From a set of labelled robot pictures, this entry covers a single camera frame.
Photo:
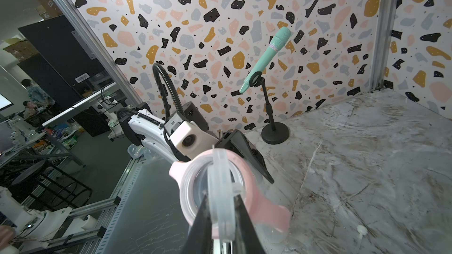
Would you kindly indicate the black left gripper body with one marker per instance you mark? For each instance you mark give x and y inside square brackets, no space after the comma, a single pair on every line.
[194,123]

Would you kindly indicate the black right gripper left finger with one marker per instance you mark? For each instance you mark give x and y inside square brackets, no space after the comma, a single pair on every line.
[200,236]

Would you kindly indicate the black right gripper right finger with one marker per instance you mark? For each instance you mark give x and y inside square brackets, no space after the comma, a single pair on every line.
[246,240]

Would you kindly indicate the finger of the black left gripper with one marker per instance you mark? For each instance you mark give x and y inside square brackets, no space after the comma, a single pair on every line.
[237,142]

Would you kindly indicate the clear baby bottle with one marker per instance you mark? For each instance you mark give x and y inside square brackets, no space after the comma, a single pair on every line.
[192,179]

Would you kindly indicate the clear straw disc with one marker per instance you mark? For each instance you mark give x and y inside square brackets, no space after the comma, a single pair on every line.
[224,184]

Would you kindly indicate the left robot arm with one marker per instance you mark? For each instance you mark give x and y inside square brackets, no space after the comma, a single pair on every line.
[144,129]

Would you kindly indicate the black microphone stand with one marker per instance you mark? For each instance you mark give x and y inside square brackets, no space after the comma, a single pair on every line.
[273,133]

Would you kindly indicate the mint green microphone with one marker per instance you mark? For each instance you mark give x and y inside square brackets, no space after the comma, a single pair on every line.
[276,44]

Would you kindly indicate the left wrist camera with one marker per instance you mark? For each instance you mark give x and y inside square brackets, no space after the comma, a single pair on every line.
[190,149]

